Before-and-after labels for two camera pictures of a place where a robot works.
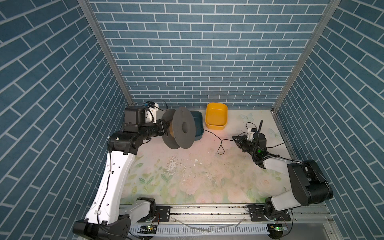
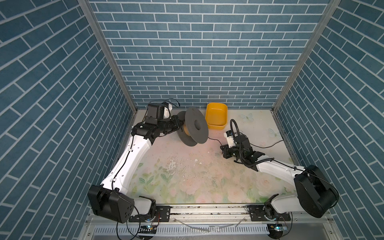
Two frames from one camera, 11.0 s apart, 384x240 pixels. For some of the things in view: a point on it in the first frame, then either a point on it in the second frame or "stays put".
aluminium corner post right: [321, 26] stays put
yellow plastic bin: [216, 116] stays put
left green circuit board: [147, 229] stays put
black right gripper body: [248, 147] -> [231, 152]
